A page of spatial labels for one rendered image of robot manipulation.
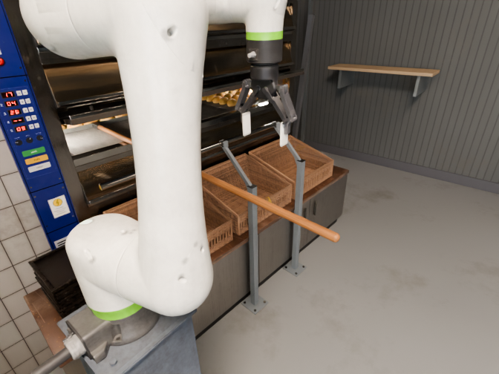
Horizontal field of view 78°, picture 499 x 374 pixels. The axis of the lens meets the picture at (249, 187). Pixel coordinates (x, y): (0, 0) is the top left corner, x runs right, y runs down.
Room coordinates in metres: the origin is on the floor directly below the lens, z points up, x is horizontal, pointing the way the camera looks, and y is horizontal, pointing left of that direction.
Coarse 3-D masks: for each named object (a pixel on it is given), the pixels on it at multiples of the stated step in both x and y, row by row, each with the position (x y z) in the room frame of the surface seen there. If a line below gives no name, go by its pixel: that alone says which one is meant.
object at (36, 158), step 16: (0, 96) 1.29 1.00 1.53; (16, 96) 1.32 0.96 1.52; (0, 112) 1.27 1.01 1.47; (16, 112) 1.31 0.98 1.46; (32, 112) 1.35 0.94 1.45; (16, 128) 1.29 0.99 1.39; (32, 128) 1.33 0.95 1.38; (16, 144) 1.28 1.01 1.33; (32, 144) 1.32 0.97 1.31; (32, 160) 1.30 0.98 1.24; (48, 160) 1.35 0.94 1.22; (32, 176) 1.29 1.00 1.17
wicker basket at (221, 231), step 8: (136, 200) 1.60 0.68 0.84; (208, 200) 1.67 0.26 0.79; (112, 208) 1.50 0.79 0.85; (120, 208) 1.53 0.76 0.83; (128, 208) 1.56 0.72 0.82; (136, 208) 1.58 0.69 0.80; (208, 208) 1.68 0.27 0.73; (216, 208) 1.61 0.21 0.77; (128, 216) 1.54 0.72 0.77; (136, 216) 1.56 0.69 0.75; (208, 216) 1.68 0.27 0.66; (216, 216) 1.62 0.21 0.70; (224, 216) 1.56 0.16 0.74; (208, 224) 1.68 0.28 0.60; (216, 224) 1.62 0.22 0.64; (224, 224) 1.49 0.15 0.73; (208, 232) 1.41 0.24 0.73; (216, 232) 1.44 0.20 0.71; (224, 232) 1.57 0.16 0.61; (208, 240) 1.40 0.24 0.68; (216, 240) 1.52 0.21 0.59; (224, 240) 1.51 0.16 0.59; (216, 248) 1.44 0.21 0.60
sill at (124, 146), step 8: (264, 104) 2.52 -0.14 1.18; (272, 104) 2.57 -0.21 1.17; (232, 112) 2.29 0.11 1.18; (208, 120) 2.09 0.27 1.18; (216, 120) 2.13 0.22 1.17; (224, 120) 2.19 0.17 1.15; (120, 144) 1.66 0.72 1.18; (128, 144) 1.66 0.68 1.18; (88, 152) 1.54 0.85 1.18; (96, 152) 1.54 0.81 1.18; (104, 152) 1.56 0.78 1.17; (112, 152) 1.59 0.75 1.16; (120, 152) 1.62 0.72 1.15; (80, 160) 1.47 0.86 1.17; (88, 160) 1.50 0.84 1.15; (96, 160) 1.52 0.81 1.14
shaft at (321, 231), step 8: (104, 128) 1.87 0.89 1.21; (120, 136) 1.72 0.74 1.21; (208, 176) 1.17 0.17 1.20; (216, 184) 1.12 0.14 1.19; (224, 184) 1.09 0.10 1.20; (232, 192) 1.05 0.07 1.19; (240, 192) 1.03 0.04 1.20; (248, 192) 1.02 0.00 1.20; (248, 200) 0.99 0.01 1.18; (256, 200) 0.97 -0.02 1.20; (264, 200) 0.96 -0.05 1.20; (264, 208) 0.94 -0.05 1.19; (272, 208) 0.91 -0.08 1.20; (280, 208) 0.90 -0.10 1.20; (280, 216) 0.89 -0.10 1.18; (288, 216) 0.86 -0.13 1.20; (296, 216) 0.85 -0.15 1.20; (304, 224) 0.82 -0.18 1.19; (312, 224) 0.81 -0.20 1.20; (320, 232) 0.77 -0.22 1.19; (328, 232) 0.76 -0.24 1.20; (336, 240) 0.74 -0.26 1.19
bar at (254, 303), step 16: (256, 128) 1.89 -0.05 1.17; (224, 144) 1.67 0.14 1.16; (288, 144) 1.95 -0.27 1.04; (304, 160) 1.88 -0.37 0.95; (128, 176) 1.26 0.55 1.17; (256, 192) 1.54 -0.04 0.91; (256, 208) 1.54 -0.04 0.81; (256, 224) 1.53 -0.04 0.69; (256, 240) 1.53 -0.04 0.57; (256, 256) 1.53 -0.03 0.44; (256, 272) 1.53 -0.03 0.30; (256, 288) 1.53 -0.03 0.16; (256, 304) 1.52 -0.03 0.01
